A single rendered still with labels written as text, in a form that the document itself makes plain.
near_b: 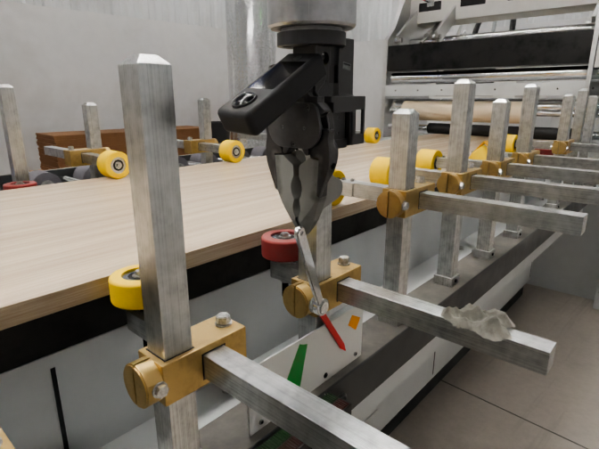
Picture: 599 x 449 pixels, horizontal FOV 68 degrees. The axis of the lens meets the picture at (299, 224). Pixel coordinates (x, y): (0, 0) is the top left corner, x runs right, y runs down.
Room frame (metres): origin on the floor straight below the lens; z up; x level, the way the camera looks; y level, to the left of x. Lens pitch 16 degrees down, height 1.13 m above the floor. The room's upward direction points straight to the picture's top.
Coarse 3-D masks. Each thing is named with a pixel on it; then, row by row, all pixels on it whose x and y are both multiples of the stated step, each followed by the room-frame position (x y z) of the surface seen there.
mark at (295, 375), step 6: (300, 348) 0.56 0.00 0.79; (306, 348) 0.57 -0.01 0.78; (300, 354) 0.56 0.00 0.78; (294, 360) 0.55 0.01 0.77; (300, 360) 0.56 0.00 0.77; (294, 366) 0.55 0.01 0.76; (300, 366) 0.56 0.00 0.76; (294, 372) 0.55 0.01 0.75; (300, 372) 0.56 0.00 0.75; (288, 378) 0.54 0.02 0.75; (294, 378) 0.55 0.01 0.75; (300, 378) 0.56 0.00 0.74
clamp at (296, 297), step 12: (336, 264) 0.68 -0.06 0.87; (336, 276) 0.63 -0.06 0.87; (348, 276) 0.65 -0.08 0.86; (360, 276) 0.67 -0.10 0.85; (288, 288) 0.60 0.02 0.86; (300, 288) 0.59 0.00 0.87; (324, 288) 0.60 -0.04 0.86; (336, 288) 0.62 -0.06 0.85; (288, 300) 0.60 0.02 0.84; (300, 300) 0.58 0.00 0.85; (336, 300) 0.63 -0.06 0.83; (300, 312) 0.58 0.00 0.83
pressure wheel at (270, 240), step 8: (272, 232) 0.74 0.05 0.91; (280, 232) 0.74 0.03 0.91; (288, 232) 0.74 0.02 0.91; (264, 240) 0.70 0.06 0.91; (272, 240) 0.69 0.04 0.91; (280, 240) 0.69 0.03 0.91; (288, 240) 0.69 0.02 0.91; (264, 248) 0.70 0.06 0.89; (272, 248) 0.68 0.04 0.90; (280, 248) 0.68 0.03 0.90; (288, 248) 0.68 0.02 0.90; (296, 248) 0.68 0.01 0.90; (264, 256) 0.70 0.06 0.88; (272, 256) 0.68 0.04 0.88; (280, 256) 0.68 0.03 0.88; (288, 256) 0.68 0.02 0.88; (296, 256) 0.68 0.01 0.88
